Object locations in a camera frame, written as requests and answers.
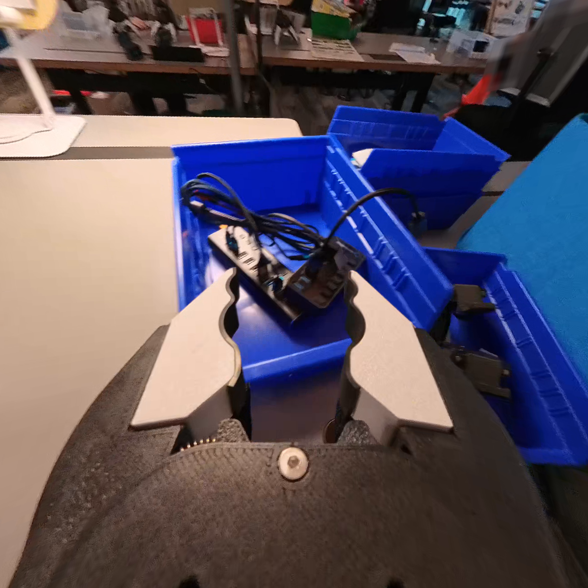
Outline glossy black usb hub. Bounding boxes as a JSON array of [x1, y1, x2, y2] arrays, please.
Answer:
[[280, 236, 367, 309]]

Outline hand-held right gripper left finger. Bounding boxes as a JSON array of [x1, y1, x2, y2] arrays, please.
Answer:
[[130, 268, 253, 443]]

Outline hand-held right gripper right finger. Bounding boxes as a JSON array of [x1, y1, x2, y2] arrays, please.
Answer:
[[337, 270, 455, 445]]

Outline long black button hub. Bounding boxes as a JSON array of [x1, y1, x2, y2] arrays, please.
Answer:
[[208, 228, 304, 324]]

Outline orange traffic cone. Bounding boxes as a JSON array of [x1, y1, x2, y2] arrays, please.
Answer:
[[443, 73, 501, 120]]

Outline black USB hub with cables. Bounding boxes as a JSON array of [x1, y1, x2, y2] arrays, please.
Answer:
[[180, 172, 331, 262]]

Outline red plastic bin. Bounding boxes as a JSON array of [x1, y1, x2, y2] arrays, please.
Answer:
[[186, 11, 223, 47]]

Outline teal blue panel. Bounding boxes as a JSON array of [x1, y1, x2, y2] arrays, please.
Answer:
[[457, 112, 588, 382]]

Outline white document stand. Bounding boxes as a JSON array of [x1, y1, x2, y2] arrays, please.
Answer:
[[0, 25, 87, 158]]

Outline braided black usb cable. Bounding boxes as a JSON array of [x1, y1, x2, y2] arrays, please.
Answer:
[[328, 187, 428, 251]]

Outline green plastic bin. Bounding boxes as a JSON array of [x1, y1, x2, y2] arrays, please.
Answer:
[[310, 0, 364, 40]]

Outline metal pole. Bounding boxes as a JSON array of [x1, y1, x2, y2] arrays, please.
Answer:
[[226, 0, 244, 115]]

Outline small clear plastic box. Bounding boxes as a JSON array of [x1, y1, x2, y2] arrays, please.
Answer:
[[60, 5, 115, 38]]

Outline blue plastic bin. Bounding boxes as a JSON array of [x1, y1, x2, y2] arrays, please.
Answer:
[[171, 135, 453, 384], [326, 105, 511, 230], [423, 246, 588, 467]]

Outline beige wooden board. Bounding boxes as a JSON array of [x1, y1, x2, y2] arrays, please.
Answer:
[[0, 0, 58, 30]]

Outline black rectangular device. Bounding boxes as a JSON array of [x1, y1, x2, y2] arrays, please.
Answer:
[[152, 43, 205, 62]]

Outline black connector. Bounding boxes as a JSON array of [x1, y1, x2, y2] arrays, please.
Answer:
[[448, 347, 513, 399], [443, 284, 497, 318]]

